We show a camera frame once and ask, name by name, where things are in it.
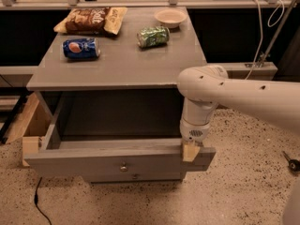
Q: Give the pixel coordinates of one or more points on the grey drawer cabinet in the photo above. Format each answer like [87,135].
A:
[121,66]

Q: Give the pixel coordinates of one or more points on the black floor tool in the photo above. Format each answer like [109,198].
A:
[294,164]

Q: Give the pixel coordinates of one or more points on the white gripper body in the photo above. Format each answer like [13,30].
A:
[194,132]

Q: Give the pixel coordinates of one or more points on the grey drawer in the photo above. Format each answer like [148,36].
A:
[131,131]
[133,177]

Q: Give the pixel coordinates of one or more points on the green soda can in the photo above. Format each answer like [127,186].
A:
[153,36]

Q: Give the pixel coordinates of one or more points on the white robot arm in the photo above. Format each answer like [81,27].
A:
[255,127]

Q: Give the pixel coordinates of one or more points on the blue pepsi can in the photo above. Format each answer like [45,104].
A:
[81,48]

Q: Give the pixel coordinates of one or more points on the white bowl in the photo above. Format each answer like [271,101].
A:
[171,17]

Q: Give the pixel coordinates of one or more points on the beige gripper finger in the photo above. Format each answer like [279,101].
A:
[190,151]

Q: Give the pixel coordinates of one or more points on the grey top drawer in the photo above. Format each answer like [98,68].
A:
[131,131]

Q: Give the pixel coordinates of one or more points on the wooden box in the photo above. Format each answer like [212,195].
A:
[29,127]

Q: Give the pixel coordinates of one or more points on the grey bottom drawer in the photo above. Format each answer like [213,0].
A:
[133,177]

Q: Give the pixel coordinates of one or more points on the brown yellow chip bag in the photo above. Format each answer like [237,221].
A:
[99,20]

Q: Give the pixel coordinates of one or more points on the metal stand pole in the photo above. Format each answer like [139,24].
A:
[277,19]

